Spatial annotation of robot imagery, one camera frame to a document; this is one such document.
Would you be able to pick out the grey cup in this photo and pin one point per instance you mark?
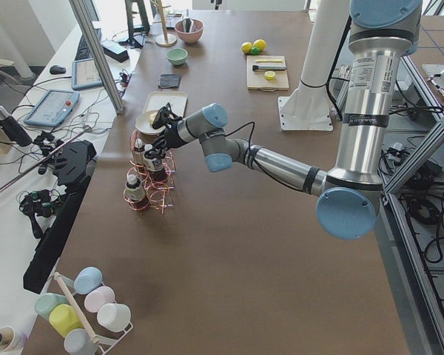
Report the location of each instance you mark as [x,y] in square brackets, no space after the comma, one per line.
[77,342]

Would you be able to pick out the black computer mouse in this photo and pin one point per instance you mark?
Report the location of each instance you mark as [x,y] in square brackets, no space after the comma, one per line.
[57,70]

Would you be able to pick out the tea bottle in rack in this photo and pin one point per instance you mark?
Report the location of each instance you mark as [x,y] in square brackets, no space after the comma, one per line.
[139,146]
[135,193]

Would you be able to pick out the yellow lemon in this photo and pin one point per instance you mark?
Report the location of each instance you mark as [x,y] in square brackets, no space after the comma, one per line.
[246,47]
[260,44]

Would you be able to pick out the blue cup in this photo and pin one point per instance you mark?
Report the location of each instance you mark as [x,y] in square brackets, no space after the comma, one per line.
[87,280]

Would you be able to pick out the green cup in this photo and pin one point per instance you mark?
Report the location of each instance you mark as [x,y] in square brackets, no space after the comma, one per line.
[46,303]

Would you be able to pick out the white round plate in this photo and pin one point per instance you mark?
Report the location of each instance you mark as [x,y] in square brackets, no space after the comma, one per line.
[142,124]

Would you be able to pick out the grey folded cloth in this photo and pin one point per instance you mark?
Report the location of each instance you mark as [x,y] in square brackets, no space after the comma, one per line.
[169,81]

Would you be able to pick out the pink bowl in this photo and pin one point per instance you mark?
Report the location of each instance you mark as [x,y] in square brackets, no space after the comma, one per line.
[193,34]

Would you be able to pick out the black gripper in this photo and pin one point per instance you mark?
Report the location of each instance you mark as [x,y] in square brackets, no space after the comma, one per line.
[169,136]

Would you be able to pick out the black small box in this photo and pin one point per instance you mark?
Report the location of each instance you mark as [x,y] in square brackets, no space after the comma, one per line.
[114,50]

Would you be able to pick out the tea bottle white cap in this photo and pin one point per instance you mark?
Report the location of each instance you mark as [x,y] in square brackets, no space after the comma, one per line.
[155,167]

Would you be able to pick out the glazed donut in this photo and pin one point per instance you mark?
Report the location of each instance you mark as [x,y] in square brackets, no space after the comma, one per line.
[151,118]

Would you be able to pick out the black keyboard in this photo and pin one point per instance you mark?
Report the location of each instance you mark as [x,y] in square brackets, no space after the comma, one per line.
[83,50]

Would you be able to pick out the half lemon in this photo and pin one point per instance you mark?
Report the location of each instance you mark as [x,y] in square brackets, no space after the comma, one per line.
[270,75]

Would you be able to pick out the white cup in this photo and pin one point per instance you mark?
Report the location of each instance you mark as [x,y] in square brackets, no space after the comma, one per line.
[114,316]

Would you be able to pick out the wooden rack handle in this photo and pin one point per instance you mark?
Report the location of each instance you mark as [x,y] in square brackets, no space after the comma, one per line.
[68,294]

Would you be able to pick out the green bowl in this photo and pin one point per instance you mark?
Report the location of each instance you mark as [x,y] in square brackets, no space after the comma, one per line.
[177,56]

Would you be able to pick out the pink cup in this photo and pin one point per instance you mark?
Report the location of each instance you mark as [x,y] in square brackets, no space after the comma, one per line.
[99,297]

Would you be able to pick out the wooden cutting board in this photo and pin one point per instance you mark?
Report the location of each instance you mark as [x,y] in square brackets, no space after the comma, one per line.
[256,80]

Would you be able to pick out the aluminium frame post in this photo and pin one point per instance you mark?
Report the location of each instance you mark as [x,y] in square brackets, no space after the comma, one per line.
[82,16]

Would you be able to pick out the black camera stand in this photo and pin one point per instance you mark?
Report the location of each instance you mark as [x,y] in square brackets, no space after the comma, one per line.
[52,219]

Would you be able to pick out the black thermos bottle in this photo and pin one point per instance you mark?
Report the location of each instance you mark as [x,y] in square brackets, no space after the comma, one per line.
[12,129]

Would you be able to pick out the white wire cup rack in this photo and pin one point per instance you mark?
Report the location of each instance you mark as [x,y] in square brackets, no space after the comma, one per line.
[107,339]

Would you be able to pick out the yellow cup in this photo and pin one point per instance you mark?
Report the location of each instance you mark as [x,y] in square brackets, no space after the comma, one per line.
[64,319]

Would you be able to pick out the blue teach pendant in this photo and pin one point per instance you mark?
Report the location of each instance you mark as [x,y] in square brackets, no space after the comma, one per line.
[85,75]
[53,108]

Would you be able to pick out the wooden mug tree stand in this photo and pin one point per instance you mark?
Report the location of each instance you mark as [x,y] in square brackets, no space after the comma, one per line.
[165,39]

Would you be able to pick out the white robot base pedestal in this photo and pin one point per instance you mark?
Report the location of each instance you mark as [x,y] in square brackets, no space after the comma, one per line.
[308,107]

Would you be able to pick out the yellow plastic knife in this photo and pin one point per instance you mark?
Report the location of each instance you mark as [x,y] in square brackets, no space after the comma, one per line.
[269,60]

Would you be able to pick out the green lime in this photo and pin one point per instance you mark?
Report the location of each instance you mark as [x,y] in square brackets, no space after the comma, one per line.
[254,51]

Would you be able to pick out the paper cup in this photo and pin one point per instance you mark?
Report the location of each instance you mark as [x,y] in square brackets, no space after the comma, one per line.
[11,340]

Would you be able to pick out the copper wire bottle rack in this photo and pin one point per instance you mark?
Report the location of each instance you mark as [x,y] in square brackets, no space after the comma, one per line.
[159,194]

